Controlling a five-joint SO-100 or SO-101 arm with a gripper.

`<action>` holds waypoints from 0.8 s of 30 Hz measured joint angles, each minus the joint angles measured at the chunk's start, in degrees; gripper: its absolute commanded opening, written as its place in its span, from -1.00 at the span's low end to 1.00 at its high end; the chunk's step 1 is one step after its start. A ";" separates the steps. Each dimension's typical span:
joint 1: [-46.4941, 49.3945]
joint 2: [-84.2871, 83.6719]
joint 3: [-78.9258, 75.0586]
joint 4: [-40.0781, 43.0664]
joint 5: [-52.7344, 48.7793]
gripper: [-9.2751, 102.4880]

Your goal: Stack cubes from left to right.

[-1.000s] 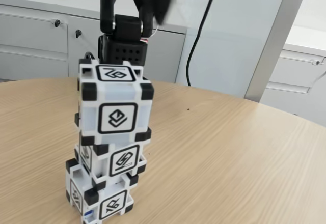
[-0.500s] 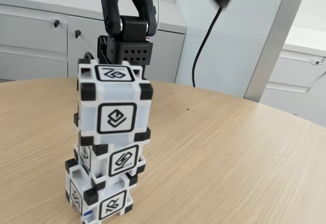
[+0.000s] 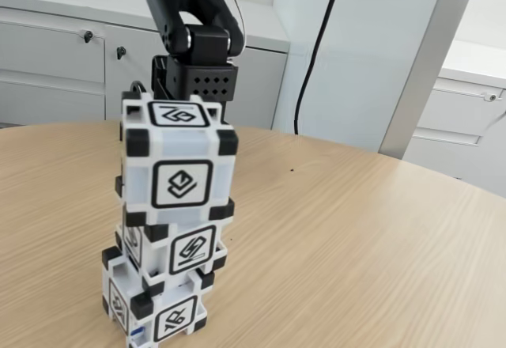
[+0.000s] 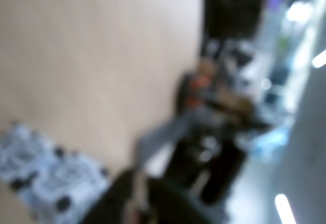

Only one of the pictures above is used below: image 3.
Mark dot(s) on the white cube lightning symbol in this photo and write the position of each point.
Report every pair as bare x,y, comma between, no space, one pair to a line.
193,249

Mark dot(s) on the white cube layers symbol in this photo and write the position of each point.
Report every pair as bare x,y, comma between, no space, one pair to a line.
138,182

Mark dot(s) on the black round emblem disc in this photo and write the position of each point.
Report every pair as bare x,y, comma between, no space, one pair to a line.
136,85

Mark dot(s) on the small black cabinet key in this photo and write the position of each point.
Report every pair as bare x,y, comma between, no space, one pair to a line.
121,52
89,36

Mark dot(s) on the white cube lamp symbol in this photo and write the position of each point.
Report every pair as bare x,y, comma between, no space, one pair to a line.
174,320

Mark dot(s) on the grey metal pillar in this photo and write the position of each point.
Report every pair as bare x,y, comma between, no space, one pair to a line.
427,67

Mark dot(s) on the small white drawer cabinet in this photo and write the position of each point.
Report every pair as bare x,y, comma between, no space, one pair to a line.
454,118

